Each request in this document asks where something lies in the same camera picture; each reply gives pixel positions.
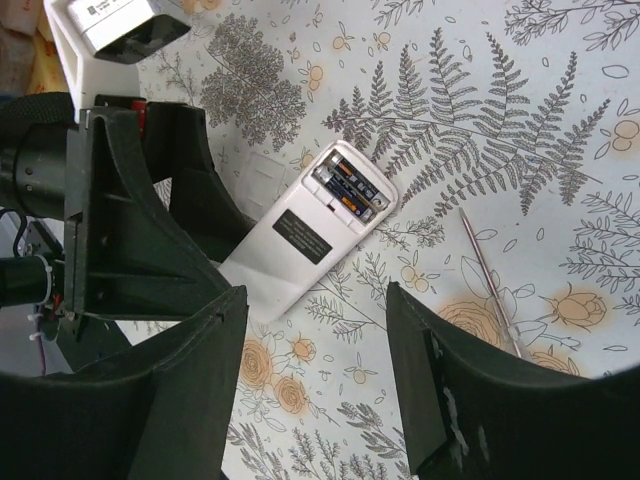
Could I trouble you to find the metal tweezers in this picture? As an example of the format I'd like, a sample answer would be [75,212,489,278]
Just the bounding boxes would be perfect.
[458,207,524,359]

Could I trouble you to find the black battery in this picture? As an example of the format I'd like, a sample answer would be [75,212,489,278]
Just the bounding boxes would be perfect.
[313,166,375,224]
[330,153,390,210]

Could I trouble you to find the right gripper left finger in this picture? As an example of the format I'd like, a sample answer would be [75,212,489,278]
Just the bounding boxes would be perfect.
[1,287,248,479]

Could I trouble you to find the white battery cover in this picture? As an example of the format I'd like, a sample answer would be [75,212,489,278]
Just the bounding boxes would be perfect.
[235,153,286,222]

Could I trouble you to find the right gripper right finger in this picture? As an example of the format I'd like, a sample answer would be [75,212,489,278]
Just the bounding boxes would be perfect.
[387,283,639,479]

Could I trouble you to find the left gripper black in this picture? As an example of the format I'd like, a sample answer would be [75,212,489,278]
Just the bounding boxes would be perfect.
[1,92,229,320]

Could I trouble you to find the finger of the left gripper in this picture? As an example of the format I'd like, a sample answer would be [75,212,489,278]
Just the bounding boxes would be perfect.
[142,102,252,263]

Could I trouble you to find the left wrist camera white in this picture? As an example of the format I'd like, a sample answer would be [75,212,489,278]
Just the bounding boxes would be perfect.
[43,0,191,120]

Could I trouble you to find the floral table mat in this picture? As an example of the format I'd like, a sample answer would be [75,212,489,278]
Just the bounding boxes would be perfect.
[139,1,639,479]

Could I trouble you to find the white slim remote control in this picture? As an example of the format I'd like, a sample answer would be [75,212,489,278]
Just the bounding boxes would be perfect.
[219,140,399,324]

